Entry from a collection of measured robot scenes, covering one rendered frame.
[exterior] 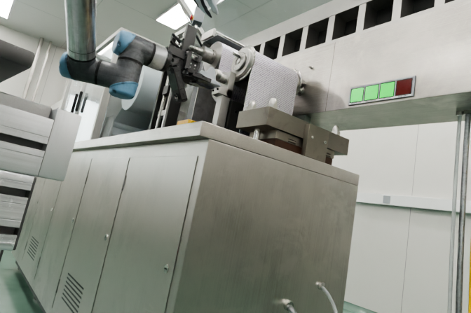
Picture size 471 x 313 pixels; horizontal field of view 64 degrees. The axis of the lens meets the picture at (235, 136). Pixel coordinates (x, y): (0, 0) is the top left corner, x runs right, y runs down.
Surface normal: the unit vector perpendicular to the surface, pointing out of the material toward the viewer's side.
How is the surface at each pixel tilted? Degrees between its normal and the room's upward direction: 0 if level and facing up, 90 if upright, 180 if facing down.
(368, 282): 90
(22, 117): 90
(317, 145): 90
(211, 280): 90
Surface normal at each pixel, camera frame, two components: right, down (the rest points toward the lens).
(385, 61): -0.79, -0.26
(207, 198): 0.58, -0.05
